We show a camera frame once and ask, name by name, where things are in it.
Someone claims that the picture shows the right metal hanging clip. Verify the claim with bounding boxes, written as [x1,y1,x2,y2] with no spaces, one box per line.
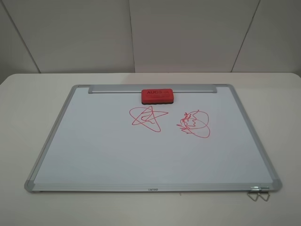
[258,186,270,202]

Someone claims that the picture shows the grey marker tray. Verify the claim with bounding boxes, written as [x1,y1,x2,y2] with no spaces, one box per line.
[88,84,217,94]

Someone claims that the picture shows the red whiteboard eraser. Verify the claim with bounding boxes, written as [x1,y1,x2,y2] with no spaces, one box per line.
[141,89,174,105]

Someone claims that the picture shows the metal hanging clip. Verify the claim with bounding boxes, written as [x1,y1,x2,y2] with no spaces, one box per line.
[247,186,261,202]
[258,186,270,202]

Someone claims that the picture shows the left metal hanging clip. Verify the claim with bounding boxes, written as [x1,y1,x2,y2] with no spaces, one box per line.
[247,186,261,202]

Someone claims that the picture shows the white framed whiteboard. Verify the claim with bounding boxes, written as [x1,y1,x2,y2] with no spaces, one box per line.
[24,84,282,193]

